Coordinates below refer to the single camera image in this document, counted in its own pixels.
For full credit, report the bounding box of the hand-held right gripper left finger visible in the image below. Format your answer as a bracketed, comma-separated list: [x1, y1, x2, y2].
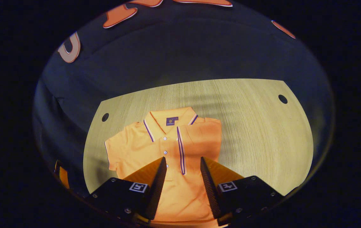
[87, 156, 167, 222]

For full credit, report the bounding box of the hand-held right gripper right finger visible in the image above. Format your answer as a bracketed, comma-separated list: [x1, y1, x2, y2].
[200, 156, 285, 227]

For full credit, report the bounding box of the orange collared T-shirt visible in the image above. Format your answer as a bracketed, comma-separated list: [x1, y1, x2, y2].
[104, 107, 222, 227]

